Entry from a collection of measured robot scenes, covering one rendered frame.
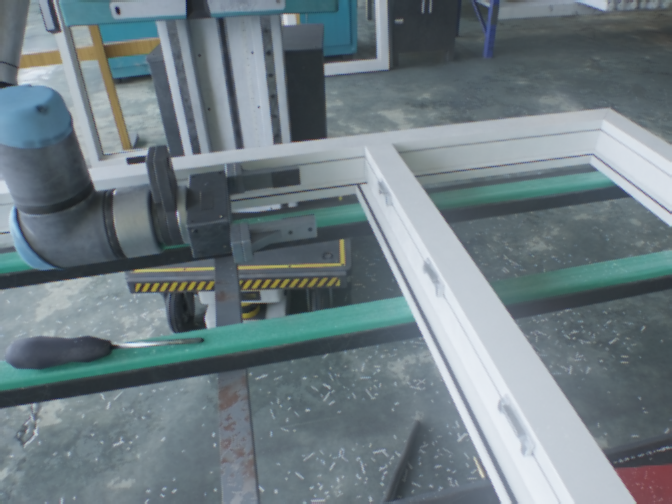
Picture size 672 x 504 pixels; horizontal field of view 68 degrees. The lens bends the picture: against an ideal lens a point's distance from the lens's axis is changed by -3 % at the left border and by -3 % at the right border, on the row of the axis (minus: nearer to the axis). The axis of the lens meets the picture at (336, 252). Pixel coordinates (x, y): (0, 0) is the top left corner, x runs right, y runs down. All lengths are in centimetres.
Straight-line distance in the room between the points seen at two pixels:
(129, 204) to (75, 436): 116
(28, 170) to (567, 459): 58
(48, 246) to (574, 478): 59
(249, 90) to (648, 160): 113
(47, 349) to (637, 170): 85
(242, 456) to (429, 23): 407
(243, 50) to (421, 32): 292
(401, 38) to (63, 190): 386
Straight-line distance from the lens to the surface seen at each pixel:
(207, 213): 63
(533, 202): 88
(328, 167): 81
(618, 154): 96
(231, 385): 59
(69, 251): 68
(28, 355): 61
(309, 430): 154
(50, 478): 168
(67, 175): 64
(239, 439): 55
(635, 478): 83
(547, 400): 45
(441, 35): 446
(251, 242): 60
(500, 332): 49
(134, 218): 65
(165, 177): 63
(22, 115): 62
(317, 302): 167
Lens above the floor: 128
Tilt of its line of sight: 37 degrees down
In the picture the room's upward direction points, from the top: 2 degrees counter-clockwise
